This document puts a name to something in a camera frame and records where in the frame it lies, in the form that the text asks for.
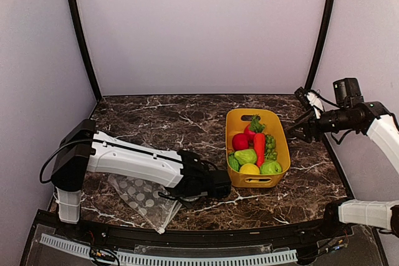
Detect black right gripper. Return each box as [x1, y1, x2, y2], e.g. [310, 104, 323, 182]
[288, 106, 357, 143]

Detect clear dotted zip top bag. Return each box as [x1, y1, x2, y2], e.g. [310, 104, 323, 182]
[108, 174, 182, 234]

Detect orange toy carrot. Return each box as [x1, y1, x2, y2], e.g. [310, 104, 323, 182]
[253, 133, 266, 168]

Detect green toy chayote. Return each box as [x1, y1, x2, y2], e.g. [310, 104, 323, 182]
[234, 149, 257, 165]

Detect yellow plastic basket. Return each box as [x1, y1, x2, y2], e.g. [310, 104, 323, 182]
[226, 108, 291, 188]

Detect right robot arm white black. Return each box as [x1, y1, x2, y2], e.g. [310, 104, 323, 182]
[286, 102, 398, 237]

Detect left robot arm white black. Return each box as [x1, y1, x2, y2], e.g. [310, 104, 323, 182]
[49, 119, 231, 239]

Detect small right wrist webcam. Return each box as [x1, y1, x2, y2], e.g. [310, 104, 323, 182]
[294, 87, 324, 119]

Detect green toy grapes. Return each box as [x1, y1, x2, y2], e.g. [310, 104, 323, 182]
[264, 135, 277, 161]

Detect green toy guava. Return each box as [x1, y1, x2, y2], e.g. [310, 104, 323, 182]
[260, 161, 282, 175]

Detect red toy radish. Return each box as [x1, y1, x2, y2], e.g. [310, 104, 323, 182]
[244, 124, 257, 141]

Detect green toy cucumber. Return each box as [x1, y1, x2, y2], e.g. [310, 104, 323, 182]
[228, 153, 241, 172]

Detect red toy apple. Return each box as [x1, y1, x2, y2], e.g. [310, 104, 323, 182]
[232, 133, 249, 151]

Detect yellow toy lemon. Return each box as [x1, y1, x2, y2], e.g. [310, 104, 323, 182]
[239, 163, 261, 175]

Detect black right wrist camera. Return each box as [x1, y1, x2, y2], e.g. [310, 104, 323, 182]
[333, 78, 364, 108]

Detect white slotted cable duct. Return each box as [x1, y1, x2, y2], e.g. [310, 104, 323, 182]
[39, 233, 298, 266]

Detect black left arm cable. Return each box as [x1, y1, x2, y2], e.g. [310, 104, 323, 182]
[39, 140, 94, 184]

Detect black front rail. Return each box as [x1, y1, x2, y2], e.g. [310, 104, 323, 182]
[37, 209, 356, 248]

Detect black right frame post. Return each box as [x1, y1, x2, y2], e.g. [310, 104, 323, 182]
[305, 0, 335, 89]

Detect black frame post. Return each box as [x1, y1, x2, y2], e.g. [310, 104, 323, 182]
[67, 0, 102, 102]
[305, 0, 335, 89]

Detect black left frame post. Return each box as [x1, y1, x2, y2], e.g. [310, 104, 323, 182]
[67, 0, 102, 102]

